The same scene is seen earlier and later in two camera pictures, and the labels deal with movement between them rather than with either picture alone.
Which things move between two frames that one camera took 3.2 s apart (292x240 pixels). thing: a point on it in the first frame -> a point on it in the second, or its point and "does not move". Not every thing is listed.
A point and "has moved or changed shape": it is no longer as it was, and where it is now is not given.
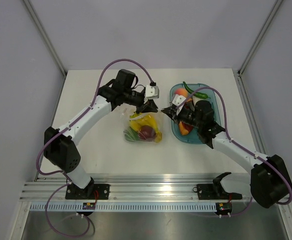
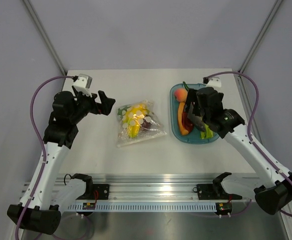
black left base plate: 93,191 does not move
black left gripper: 148,106 -> 104,108
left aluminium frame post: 45,36 does not move
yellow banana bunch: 138,120 -> 133,118
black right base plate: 214,192 does not move
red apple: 146,132 -> 146,125
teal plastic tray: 193,137 does not move
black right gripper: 174,115 -> 192,96
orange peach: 181,91 does not move
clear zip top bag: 138,127 has moved or changed shape
